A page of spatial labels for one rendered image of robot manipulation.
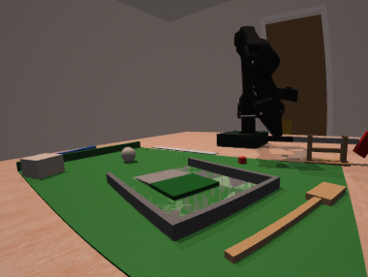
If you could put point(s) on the grey ball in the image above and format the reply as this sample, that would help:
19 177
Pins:
128 154

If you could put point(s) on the green mat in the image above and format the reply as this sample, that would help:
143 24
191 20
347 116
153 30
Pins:
325 243

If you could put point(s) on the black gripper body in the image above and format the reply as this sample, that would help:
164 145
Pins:
265 94

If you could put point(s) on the red block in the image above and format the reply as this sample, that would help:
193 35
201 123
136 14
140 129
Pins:
242 160

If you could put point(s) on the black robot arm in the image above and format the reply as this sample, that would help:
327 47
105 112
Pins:
251 47

